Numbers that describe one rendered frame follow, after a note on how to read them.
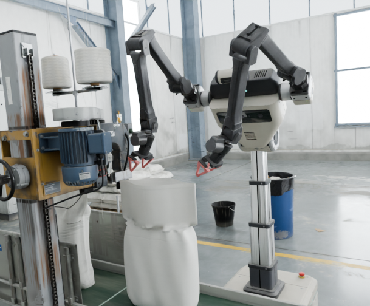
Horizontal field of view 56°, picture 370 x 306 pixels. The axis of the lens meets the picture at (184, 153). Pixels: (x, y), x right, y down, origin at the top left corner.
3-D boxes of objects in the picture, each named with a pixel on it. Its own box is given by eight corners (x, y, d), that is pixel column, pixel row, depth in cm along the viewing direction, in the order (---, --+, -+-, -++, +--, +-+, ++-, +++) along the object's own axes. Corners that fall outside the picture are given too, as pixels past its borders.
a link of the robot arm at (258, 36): (267, 21, 123) (246, 13, 129) (246, 55, 126) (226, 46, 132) (308, 72, 158) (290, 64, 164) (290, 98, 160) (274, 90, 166)
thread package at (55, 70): (78, 88, 179) (75, 55, 177) (55, 87, 167) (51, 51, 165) (59, 91, 187) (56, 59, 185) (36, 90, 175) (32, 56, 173)
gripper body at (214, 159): (201, 158, 157) (211, 147, 154) (211, 155, 166) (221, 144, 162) (211, 169, 156) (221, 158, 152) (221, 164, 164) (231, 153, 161)
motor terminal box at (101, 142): (114, 156, 157) (111, 131, 156) (106, 159, 147) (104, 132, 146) (96, 157, 159) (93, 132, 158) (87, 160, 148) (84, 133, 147)
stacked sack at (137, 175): (154, 178, 501) (153, 168, 499) (123, 188, 444) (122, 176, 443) (130, 177, 523) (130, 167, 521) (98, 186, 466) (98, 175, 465)
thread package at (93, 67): (120, 84, 166) (117, 47, 165) (95, 82, 152) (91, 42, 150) (95, 87, 175) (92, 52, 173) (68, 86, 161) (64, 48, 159)
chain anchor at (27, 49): (36, 57, 154) (34, 43, 153) (26, 56, 149) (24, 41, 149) (32, 58, 155) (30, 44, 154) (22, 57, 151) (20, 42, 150)
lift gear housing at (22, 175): (31, 188, 153) (28, 163, 152) (19, 190, 148) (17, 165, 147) (16, 187, 158) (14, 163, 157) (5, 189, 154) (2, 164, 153)
